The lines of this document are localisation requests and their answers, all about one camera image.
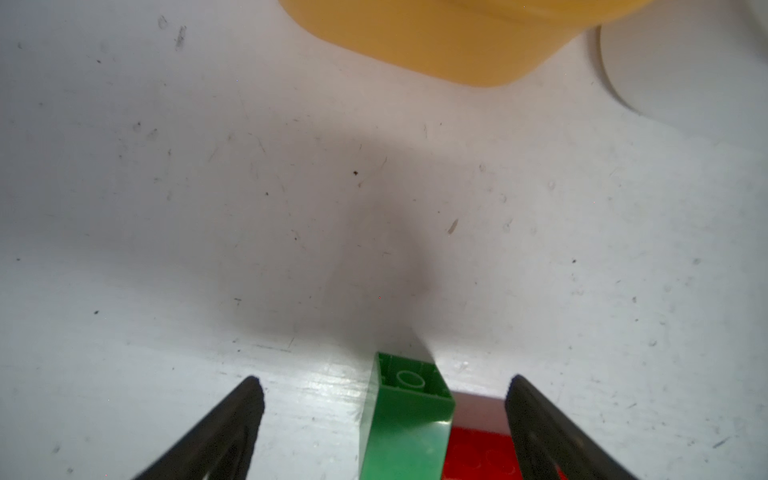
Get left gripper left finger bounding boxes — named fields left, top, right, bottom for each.
left=137, top=376, right=265, bottom=479

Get white plastic bin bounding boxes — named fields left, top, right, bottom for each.
left=599, top=0, right=767, bottom=153

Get green lego brick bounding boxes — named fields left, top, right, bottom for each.
left=359, top=352, right=456, bottom=479

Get yellow plastic bin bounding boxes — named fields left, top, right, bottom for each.
left=280, top=0, right=646, bottom=87

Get red lego brick studs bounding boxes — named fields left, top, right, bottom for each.
left=442, top=427, right=523, bottom=480

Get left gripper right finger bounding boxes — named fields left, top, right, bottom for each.
left=505, top=375, right=635, bottom=480

